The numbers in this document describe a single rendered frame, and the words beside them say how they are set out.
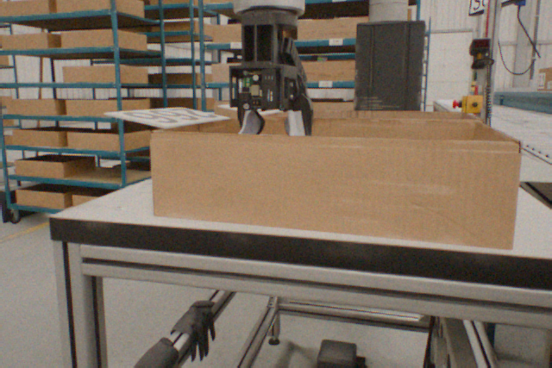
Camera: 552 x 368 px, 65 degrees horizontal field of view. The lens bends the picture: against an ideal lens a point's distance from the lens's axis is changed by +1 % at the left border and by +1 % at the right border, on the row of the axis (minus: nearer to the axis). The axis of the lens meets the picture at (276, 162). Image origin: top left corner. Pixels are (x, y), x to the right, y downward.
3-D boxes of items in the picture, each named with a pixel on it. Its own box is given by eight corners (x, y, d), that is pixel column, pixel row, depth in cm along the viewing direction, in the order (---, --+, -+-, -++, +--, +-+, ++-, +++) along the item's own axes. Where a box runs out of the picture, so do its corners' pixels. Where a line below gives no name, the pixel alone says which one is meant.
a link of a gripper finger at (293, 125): (286, 186, 55) (266, 115, 54) (298, 177, 60) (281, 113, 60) (309, 181, 54) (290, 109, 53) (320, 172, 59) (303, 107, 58)
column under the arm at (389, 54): (335, 144, 119) (339, 19, 113) (344, 134, 143) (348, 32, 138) (436, 147, 112) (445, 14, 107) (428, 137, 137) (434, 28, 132)
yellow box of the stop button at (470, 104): (456, 112, 183) (458, 95, 182) (479, 112, 181) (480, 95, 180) (460, 114, 170) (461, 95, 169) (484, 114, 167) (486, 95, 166)
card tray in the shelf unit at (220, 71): (210, 82, 235) (210, 64, 234) (235, 84, 263) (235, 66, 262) (281, 82, 222) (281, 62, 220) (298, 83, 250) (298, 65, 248)
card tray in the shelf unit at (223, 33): (211, 44, 232) (211, 25, 230) (235, 49, 260) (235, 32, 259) (284, 41, 220) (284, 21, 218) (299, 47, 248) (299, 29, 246)
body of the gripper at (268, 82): (227, 113, 54) (225, 12, 52) (253, 110, 62) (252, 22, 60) (285, 115, 51) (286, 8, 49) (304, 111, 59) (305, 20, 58)
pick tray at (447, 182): (240, 172, 77) (239, 116, 76) (473, 186, 67) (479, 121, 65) (149, 216, 51) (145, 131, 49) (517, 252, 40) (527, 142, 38)
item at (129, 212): (269, 143, 147) (269, 134, 147) (452, 148, 133) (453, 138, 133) (48, 240, 51) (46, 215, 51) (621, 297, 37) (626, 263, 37)
